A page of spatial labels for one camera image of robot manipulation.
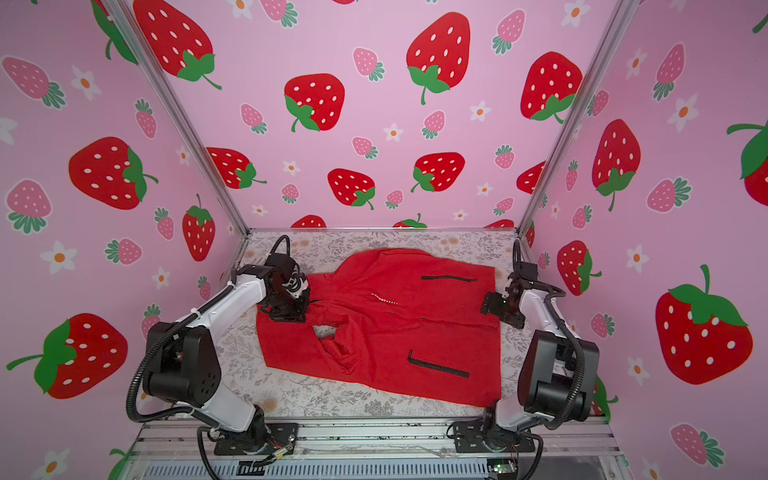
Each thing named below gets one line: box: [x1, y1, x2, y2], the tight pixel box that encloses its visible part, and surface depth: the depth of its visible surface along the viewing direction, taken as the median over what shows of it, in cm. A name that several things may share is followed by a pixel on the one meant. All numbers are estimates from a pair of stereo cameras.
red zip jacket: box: [256, 248, 503, 407], surface depth 91 cm
